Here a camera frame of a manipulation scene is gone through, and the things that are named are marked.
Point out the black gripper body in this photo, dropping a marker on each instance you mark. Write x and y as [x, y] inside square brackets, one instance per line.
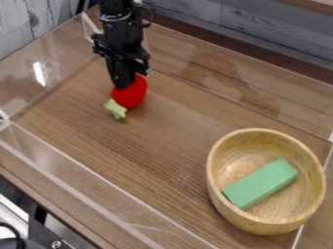
[121, 41]

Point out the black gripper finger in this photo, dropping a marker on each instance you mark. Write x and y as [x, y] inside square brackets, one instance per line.
[125, 74]
[114, 69]

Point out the red plush strawberry toy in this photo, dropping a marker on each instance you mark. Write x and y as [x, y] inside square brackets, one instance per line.
[126, 99]

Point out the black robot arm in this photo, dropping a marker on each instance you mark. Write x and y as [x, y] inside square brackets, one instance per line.
[121, 8]

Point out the clear acrylic rear panel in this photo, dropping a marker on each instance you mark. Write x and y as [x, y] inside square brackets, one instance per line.
[285, 95]

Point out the clear acrylic panel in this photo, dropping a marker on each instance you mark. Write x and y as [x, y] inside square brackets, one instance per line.
[285, 95]
[113, 218]

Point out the wooden bowl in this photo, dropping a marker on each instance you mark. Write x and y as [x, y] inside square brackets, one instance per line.
[240, 153]

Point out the clear acrylic front panel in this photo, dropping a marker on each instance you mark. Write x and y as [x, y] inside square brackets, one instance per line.
[113, 218]

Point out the green rectangular block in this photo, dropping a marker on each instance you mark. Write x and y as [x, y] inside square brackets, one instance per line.
[261, 184]

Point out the clear acrylic corner bracket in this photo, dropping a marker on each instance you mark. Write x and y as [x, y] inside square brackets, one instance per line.
[90, 27]

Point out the black metal table bracket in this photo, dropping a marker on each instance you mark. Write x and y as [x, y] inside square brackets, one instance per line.
[39, 233]

